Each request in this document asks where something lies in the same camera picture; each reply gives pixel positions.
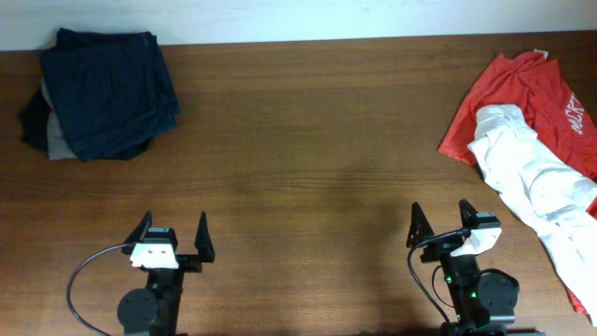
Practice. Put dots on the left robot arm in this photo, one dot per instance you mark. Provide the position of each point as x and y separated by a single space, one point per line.
153 309

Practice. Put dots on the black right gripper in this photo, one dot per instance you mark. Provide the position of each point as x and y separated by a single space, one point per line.
424 230

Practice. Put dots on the grey folded garment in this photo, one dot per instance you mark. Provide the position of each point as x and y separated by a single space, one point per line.
58 148

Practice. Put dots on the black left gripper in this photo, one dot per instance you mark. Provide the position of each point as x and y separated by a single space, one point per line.
191 262

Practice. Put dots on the black folded garment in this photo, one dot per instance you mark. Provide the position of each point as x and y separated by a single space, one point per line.
34 120

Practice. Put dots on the red t-shirt white lettering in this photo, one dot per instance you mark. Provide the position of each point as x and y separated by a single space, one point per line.
533 83

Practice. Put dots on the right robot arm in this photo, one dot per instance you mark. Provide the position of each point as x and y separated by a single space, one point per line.
484 301

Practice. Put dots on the dark navy folded garment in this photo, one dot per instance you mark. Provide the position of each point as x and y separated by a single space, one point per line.
112 93

